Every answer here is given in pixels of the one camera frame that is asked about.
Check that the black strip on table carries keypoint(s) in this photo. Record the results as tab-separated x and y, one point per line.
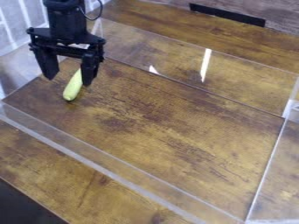
228	15

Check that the green handled metal spoon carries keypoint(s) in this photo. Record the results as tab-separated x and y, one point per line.
72	88

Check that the clear acrylic enclosure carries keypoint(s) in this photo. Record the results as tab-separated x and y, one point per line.
183	137

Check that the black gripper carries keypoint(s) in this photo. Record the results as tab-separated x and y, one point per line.
68	39

